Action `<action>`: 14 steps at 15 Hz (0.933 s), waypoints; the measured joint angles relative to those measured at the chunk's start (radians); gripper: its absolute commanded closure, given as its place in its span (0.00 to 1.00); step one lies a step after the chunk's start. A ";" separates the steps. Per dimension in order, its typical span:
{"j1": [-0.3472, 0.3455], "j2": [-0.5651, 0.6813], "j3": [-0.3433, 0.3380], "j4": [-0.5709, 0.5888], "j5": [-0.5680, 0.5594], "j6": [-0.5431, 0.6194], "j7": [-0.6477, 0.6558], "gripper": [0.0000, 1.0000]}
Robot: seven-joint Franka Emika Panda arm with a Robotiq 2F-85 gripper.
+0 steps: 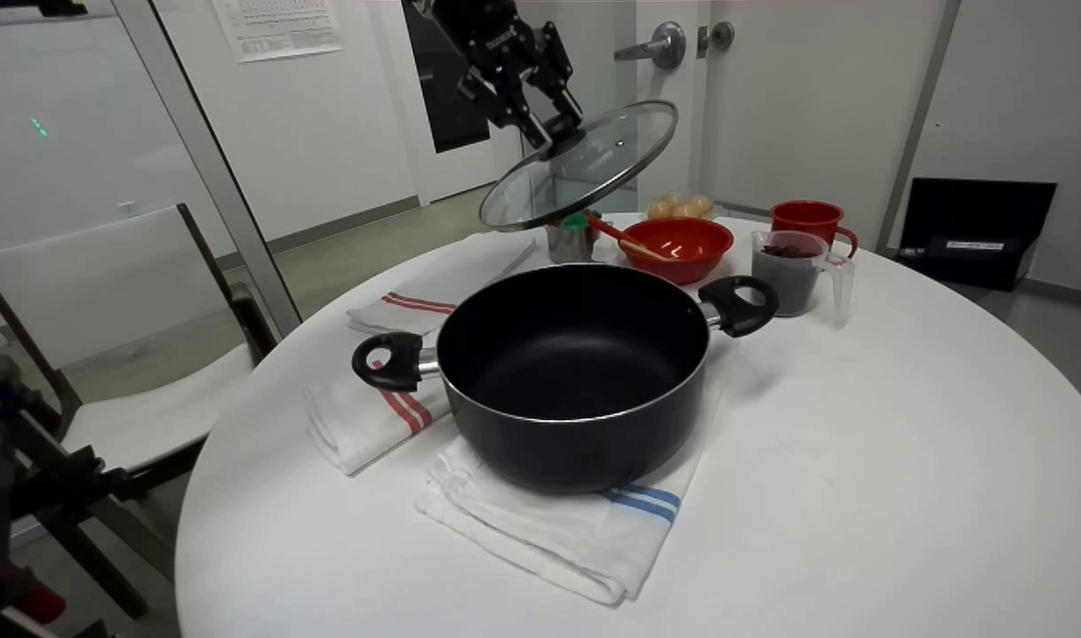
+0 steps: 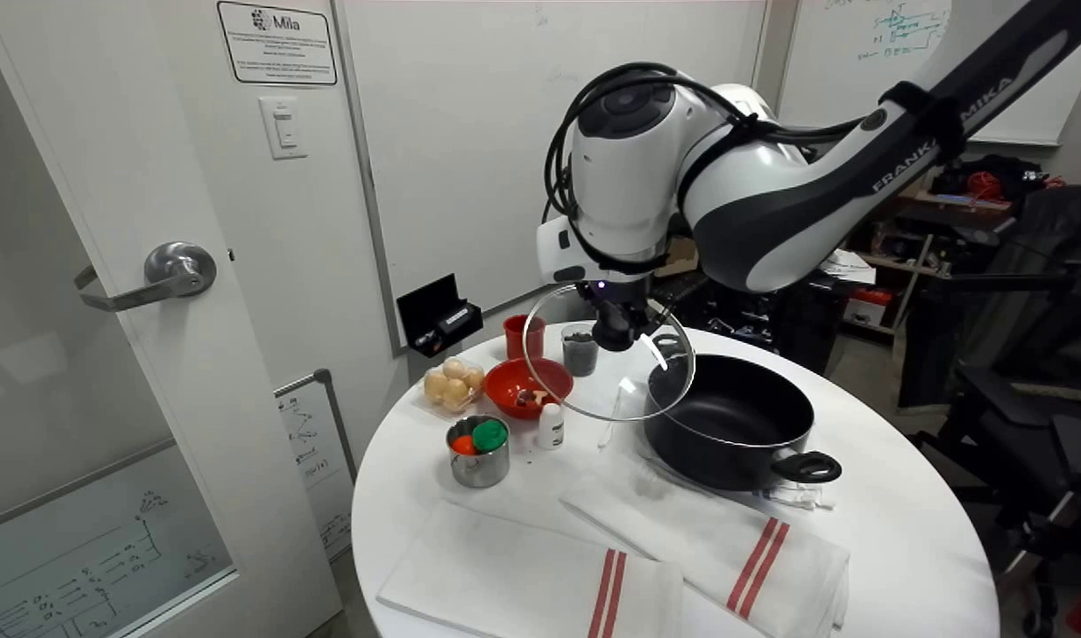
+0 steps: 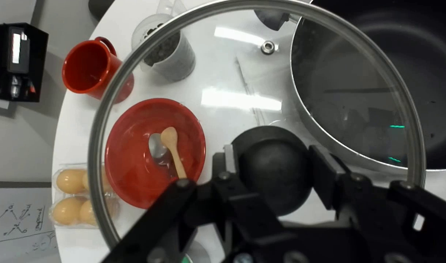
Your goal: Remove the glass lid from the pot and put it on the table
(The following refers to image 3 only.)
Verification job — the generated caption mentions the red plastic bowl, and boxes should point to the red plastic bowl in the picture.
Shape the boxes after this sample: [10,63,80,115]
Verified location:
[102,97,207,212]

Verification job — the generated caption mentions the black cooking pot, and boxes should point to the black cooking pot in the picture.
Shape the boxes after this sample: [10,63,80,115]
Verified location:
[253,0,446,174]

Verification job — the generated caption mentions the glass lid black knob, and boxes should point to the glass lid black knob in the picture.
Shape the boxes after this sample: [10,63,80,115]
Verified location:
[86,0,427,252]

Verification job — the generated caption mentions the red plastic cup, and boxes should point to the red plastic cup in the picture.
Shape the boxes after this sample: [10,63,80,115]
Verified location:
[60,36,136,106]

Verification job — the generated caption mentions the black open marker box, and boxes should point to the black open marker box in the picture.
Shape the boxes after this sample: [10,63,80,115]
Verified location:
[0,20,49,104]

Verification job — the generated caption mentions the small wooden spoon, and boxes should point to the small wooden spoon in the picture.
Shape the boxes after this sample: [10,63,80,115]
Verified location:
[159,126,188,182]

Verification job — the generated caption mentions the grey cup dark contents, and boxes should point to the grey cup dark contents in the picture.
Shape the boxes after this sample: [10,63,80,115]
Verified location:
[130,12,197,84]

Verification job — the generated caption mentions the small metal spoon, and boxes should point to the small metal spoon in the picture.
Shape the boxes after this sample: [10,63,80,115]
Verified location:
[147,132,172,170]

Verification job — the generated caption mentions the small leaning whiteboard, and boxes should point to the small leaning whiteboard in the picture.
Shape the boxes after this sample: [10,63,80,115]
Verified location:
[0,186,58,246]

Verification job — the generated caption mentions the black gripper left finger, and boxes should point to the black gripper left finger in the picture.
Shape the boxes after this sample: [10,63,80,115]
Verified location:
[101,144,294,263]

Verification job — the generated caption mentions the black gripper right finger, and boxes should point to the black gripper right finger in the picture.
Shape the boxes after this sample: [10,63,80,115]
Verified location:
[305,144,446,263]

